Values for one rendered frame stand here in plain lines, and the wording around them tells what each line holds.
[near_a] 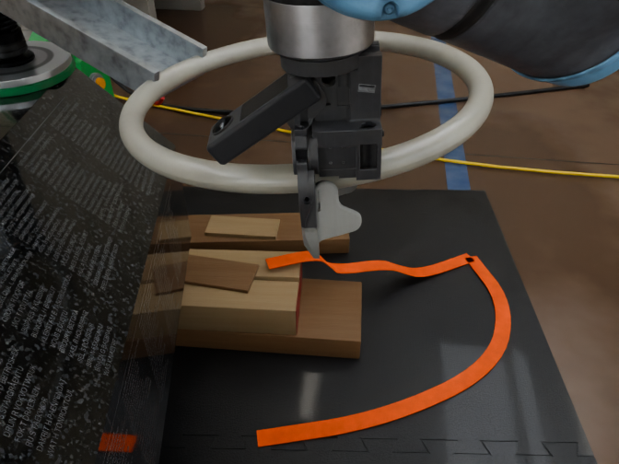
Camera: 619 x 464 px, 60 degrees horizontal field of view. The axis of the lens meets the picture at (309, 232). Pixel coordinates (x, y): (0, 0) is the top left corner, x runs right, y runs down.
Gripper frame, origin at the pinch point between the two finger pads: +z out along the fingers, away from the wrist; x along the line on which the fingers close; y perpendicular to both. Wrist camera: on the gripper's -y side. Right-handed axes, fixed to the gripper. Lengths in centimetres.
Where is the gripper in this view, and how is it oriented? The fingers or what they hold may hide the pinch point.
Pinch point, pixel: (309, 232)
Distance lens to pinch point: 58.3
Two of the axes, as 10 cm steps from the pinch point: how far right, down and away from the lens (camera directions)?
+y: 10.0, -0.4, -0.4
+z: 0.6, 7.9, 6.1
